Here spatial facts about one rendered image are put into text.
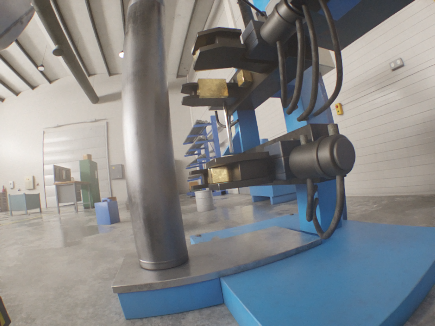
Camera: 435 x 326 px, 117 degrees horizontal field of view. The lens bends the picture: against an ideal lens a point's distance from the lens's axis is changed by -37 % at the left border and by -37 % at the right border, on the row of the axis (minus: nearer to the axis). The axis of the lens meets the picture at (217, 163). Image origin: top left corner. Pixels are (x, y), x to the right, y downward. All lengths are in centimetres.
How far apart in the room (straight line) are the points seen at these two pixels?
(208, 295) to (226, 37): 94
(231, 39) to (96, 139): 1167
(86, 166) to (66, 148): 494
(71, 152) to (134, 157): 1184
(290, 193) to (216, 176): 270
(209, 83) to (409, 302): 122
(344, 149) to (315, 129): 22
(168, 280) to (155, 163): 42
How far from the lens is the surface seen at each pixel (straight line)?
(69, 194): 662
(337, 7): 77
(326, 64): 172
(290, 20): 72
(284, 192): 324
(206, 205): 343
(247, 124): 133
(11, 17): 63
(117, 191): 1170
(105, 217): 340
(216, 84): 117
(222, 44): 77
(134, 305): 82
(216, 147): 681
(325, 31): 101
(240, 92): 122
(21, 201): 838
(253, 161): 64
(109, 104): 1274
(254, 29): 82
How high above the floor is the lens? 46
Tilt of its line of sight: 5 degrees up
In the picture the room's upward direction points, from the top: 8 degrees counter-clockwise
